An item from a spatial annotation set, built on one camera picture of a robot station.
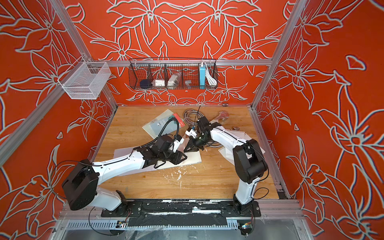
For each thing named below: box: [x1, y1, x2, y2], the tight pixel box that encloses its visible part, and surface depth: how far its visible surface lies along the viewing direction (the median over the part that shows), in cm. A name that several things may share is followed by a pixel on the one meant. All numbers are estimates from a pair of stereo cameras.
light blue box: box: [199, 64, 206, 89], surface depth 90 cm
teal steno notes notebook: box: [150, 112, 186, 137], surface depth 110 cm
